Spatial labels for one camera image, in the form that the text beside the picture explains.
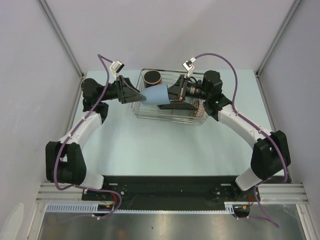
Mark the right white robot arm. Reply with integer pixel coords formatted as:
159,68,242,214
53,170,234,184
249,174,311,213
168,70,291,201

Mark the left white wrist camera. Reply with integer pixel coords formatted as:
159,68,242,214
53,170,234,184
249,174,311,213
109,60,125,78

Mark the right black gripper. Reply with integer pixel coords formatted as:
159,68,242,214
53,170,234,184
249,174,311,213
159,74,210,102

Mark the black floral square plate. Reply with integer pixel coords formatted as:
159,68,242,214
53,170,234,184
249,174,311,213
157,101,198,111

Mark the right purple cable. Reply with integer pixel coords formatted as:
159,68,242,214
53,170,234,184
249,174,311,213
191,52,288,228

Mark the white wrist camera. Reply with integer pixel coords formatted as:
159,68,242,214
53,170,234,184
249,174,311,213
182,57,196,78
109,60,125,78

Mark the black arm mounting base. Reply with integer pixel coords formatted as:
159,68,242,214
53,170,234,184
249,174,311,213
80,175,265,212

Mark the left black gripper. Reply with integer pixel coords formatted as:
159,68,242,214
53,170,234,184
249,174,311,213
98,75,148,105

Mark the purple cable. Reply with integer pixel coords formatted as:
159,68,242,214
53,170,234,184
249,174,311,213
191,52,288,228
53,53,123,221

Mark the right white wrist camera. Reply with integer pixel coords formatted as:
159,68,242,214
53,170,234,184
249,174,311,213
182,57,196,78

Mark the light blue cup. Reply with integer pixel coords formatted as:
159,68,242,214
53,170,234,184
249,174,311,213
141,84,170,106

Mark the red and black mug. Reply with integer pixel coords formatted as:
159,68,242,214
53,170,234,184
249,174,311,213
143,70,162,88

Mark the red patterned bowl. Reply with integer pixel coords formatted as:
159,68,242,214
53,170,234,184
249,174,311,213
189,99,207,118

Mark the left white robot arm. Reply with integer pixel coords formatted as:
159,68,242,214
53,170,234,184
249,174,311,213
45,75,146,200

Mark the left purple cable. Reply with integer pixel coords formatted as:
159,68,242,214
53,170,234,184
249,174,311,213
53,53,123,221

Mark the metal wire dish rack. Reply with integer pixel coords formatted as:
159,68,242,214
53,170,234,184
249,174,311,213
131,68,208,125

